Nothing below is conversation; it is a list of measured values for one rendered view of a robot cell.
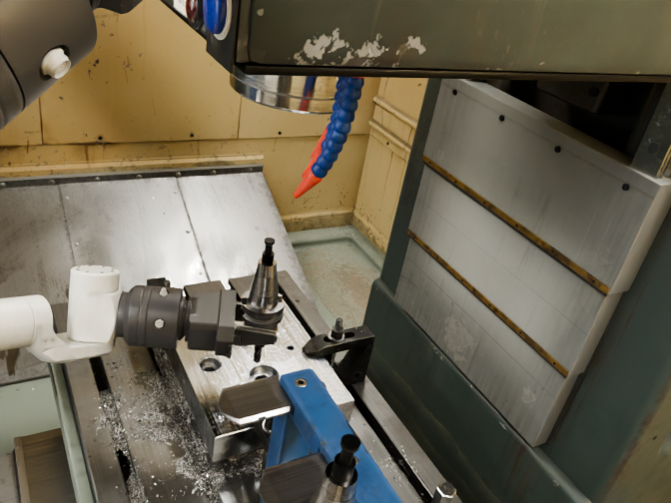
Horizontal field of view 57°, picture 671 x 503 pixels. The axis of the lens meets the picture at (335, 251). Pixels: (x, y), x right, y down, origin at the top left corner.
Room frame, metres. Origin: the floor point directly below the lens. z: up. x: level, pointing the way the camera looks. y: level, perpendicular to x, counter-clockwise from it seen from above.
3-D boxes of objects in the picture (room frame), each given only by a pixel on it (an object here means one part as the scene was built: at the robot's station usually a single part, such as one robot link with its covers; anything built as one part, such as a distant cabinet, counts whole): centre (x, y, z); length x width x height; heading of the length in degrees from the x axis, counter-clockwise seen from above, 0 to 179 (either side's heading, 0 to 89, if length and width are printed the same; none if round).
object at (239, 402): (0.47, 0.05, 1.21); 0.07 x 0.05 x 0.01; 124
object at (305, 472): (0.38, -0.01, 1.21); 0.07 x 0.05 x 0.01; 124
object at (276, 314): (0.74, 0.09, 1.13); 0.06 x 0.06 x 0.03
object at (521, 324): (0.99, -0.28, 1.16); 0.48 x 0.05 x 0.51; 34
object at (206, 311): (0.72, 0.19, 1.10); 0.13 x 0.12 x 0.10; 12
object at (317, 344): (0.86, -0.04, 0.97); 0.13 x 0.03 x 0.15; 124
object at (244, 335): (0.70, 0.09, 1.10); 0.06 x 0.02 x 0.03; 102
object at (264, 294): (0.74, 0.09, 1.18); 0.04 x 0.04 x 0.07
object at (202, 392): (0.79, 0.10, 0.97); 0.29 x 0.23 x 0.05; 34
